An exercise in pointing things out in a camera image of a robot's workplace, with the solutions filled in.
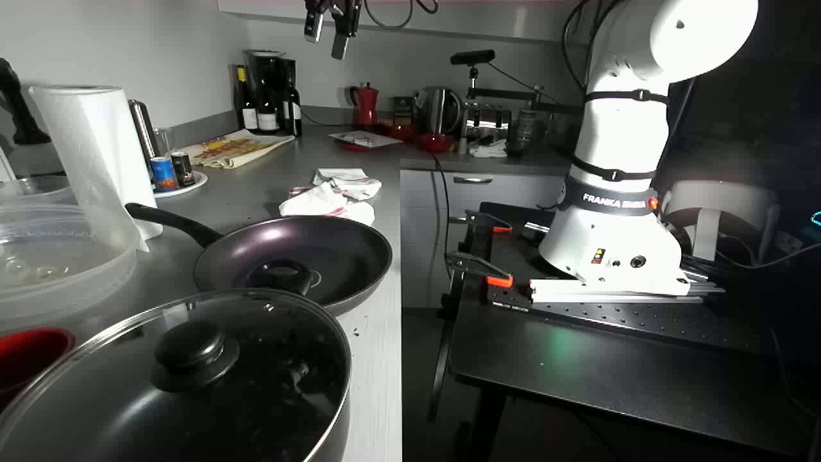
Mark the black robot table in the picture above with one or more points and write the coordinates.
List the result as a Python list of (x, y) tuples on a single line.
[(617, 360)]

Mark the blue can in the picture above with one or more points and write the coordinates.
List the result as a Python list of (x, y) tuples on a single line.
[(163, 173)]

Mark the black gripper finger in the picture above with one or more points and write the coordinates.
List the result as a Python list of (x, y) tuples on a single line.
[(344, 28), (315, 20)]

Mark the dark can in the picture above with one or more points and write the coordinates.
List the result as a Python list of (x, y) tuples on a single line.
[(184, 171)]

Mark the grey cabinet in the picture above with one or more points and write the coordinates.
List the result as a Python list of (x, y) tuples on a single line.
[(515, 206)]

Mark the steel kettle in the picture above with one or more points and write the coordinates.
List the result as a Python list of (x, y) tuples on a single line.
[(440, 111)]

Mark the dark frying pan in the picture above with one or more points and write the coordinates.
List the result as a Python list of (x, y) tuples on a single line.
[(342, 259)]

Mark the red bowl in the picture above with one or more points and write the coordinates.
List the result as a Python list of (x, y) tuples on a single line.
[(26, 356)]

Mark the flat white tray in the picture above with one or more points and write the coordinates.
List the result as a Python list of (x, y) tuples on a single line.
[(366, 139)]

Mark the steel grinder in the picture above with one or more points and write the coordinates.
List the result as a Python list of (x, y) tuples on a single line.
[(145, 129)]

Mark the black clamp orange tip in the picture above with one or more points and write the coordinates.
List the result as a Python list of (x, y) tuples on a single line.
[(497, 282), (503, 230)]

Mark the clear plastic container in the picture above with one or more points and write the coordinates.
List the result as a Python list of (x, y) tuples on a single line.
[(53, 259)]

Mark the small dark jar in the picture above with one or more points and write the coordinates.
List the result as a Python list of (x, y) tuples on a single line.
[(403, 111)]

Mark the white paper towel roll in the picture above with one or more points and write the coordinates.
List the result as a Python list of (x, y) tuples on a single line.
[(93, 146)]

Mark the red tray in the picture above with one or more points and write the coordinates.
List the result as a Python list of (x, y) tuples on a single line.
[(431, 143)]

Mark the white round device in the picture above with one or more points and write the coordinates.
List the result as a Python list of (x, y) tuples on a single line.
[(727, 202)]

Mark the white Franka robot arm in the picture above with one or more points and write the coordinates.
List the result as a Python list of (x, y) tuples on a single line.
[(624, 129)]

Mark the black coffee machine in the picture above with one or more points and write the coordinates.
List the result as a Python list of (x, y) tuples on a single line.
[(272, 73)]

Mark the steel kitchen machine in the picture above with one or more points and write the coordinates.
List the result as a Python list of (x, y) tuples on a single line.
[(488, 124)]

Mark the small white plate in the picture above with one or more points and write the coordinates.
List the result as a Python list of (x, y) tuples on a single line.
[(195, 184)]

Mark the black cooking pot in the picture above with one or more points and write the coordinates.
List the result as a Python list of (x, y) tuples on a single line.
[(340, 428)]

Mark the white red-striped towel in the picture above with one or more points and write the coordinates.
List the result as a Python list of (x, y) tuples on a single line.
[(329, 206), (351, 180)]

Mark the dark wine bottle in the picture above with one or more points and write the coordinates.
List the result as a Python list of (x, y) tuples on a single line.
[(267, 116), (248, 106)]

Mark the red moka pot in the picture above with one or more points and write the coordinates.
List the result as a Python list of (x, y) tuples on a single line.
[(366, 106)]

